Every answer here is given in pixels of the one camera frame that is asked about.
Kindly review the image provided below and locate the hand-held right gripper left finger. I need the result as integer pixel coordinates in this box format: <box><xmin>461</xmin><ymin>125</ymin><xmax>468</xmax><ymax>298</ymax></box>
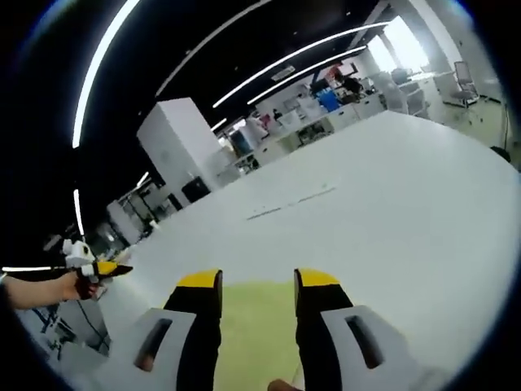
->
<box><xmin>131</xmin><ymin>268</ymin><xmax>225</xmax><ymax>391</ymax></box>

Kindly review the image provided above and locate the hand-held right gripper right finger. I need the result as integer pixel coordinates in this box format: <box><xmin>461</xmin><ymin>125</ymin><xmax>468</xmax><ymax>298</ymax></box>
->
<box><xmin>293</xmin><ymin>267</ymin><xmax>439</xmax><ymax>391</ymax></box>

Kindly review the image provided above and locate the yellow blue grey garment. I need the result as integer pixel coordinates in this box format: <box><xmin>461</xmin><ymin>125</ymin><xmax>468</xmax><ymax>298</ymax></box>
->
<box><xmin>212</xmin><ymin>280</ymin><xmax>305</xmax><ymax>391</ymax></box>

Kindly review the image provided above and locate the person's left hand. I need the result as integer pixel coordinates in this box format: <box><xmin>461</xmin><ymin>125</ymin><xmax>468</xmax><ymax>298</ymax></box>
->
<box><xmin>59</xmin><ymin>270</ymin><xmax>102</xmax><ymax>301</ymax></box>

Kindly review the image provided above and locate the person's right hand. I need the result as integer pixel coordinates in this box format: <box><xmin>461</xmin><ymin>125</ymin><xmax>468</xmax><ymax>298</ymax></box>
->
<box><xmin>267</xmin><ymin>378</ymin><xmax>301</xmax><ymax>391</ymax></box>

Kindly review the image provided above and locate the black bin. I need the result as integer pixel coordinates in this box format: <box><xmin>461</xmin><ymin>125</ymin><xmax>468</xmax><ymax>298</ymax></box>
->
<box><xmin>180</xmin><ymin>178</ymin><xmax>212</xmax><ymax>204</ymax></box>

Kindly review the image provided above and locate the tall white cabinet block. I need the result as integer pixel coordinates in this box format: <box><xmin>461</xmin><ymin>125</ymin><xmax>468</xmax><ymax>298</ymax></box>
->
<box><xmin>136</xmin><ymin>97</ymin><xmax>230</xmax><ymax>205</ymax></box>

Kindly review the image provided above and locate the ceiling light strip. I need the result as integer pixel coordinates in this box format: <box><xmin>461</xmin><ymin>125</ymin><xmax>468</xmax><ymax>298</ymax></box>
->
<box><xmin>72</xmin><ymin>0</ymin><xmax>140</xmax><ymax>150</ymax></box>
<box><xmin>247</xmin><ymin>45</ymin><xmax>368</xmax><ymax>107</ymax></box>
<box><xmin>212</xmin><ymin>21</ymin><xmax>388</xmax><ymax>109</ymax></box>

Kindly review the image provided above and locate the long white counter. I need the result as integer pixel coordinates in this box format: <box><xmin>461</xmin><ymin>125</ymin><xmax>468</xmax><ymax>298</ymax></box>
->
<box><xmin>227</xmin><ymin>103</ymin><xmax>387</xmax><ymax>164</ymax></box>

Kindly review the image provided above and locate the blue crate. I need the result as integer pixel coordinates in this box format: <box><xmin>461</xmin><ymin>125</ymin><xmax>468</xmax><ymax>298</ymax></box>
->
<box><xmin>317</xmin><ymin>90</ymin><xmax>339</xmax><ymax>112</ymax></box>

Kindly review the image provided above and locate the white mesh office chair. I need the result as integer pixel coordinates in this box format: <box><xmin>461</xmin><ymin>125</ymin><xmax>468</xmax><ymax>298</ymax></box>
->
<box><xmin>389</xmin><ymin>76</ymin><xmax>429</xmax><ymax>120</ymax></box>

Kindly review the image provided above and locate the grey office chair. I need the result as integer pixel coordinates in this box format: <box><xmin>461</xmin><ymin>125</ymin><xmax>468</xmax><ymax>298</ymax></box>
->
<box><xmin>453</xmin><ymin>60</ymin><xmax>480</xmax><ymax>108</ymax></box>

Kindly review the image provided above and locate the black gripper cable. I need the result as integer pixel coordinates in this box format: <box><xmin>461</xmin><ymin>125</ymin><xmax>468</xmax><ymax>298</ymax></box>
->
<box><xmin>78</xmin><ymin>298</ymin><xmax>105</xmax><ymax>343</ymax></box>

